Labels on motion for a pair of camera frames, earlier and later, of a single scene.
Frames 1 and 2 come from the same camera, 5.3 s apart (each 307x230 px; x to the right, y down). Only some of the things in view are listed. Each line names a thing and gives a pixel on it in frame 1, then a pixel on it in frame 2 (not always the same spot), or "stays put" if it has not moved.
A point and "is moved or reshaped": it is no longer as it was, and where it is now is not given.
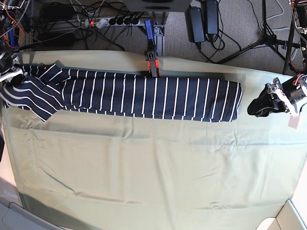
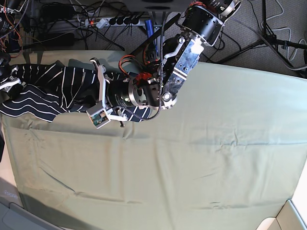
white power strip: (114, 21) stays put
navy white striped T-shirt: (43, 90) is moved or reshaped
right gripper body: (279, 95) to (102, 81)
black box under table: (156, 5) stays put
